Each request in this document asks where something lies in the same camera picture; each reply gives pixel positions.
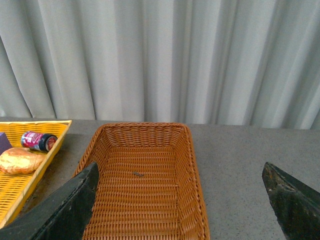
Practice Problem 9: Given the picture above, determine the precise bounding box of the purple foam block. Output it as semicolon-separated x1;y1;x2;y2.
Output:
0;132;13;155

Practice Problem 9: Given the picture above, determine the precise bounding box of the brown wicker basket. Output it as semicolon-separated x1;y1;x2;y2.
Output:
76;122;210;240

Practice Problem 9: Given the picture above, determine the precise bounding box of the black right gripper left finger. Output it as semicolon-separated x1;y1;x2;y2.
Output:
0;162;99;240

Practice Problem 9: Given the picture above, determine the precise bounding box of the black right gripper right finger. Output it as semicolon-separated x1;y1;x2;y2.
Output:
262;162;320;240

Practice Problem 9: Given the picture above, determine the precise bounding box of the yellow wicker basket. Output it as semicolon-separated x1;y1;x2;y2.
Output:
0;120;72;228

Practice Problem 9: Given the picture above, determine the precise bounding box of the small red drink can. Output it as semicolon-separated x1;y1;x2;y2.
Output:
20;131;58;153

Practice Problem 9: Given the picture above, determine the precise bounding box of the golden bread roll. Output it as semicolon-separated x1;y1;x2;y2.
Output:
0;147;46;175

